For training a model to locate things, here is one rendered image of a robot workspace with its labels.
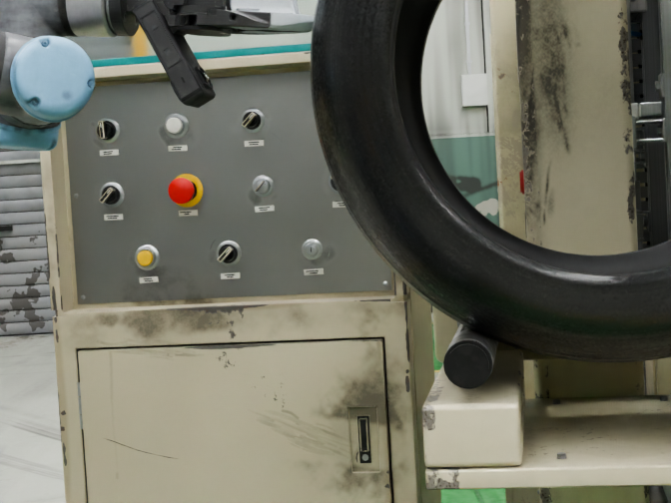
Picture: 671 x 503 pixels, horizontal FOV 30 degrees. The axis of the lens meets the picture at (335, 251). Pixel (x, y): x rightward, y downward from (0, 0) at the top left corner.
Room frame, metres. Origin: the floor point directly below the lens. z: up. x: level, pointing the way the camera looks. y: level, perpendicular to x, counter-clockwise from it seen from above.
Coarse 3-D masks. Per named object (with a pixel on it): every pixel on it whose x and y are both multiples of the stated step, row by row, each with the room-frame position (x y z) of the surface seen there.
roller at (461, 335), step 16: (464, 336) 1.15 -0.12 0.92; (480, 336) 1.17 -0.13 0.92; (448, 352) 1.13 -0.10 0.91; (464, 352) 1.13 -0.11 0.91; (480, 352) 1.12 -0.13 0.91; (448, 368) 1.13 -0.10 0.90; (464, 368) 1.13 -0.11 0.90; (480, 368) 1.12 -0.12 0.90; (464, 384) 1.13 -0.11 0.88; (480, 384) 1.13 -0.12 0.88
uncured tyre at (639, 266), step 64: (320, 0) 1.18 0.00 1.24; (384, 0) 1.13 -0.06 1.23; (320, 64) 1.17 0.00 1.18; (384, 64) 1.13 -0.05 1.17; (320, 128) 1.18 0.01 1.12; (384, 128) 1.13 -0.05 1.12; (384, 192) 1.13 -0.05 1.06; (448, 192) 1.39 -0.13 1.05; (384, 256) 1.17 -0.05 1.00; (448, 256) 1.13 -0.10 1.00; (512, 256) 1.11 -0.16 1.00; (576, 256) 1.37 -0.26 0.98; (640, 256) 1.36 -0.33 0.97; (512, 320) 1.13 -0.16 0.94; (576, 320) 1.11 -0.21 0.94; (640, 320) 1.10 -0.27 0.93
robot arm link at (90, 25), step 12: (72, 0) 1.26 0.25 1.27; (84, 0) 1.26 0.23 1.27; (96, 0) 1.25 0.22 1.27; (72, 12) 1.26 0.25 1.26; (84, 12) 1.26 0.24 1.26; (96, 12) 1.26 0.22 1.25; (108, 12) 1.26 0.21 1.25; (72, 24) 1.27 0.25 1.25; (84, 24) 1.27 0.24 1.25; (96, 24) 1.27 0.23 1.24; (108, 24) 1.27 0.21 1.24; (96, 36) 1.29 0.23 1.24; (108, 36) 1.29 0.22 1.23
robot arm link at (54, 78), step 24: (0, 48) 1.13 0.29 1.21; (24, 48) 1.13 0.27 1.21; (48, 48) 1.13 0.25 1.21; (72, 48) 1.14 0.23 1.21; (0, 72) 1.13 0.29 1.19; (24, 72) 1.12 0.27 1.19; (48, 72) 1.13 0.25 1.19; (72, 72) 1.14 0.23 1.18; (0, 96) 1.14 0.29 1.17; (24, 96) 1.12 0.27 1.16; (48, 96) 1.13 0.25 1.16; (72, 96) 1.14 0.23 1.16; (24, 120) 1.20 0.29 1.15; (48, 120) 1.16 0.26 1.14
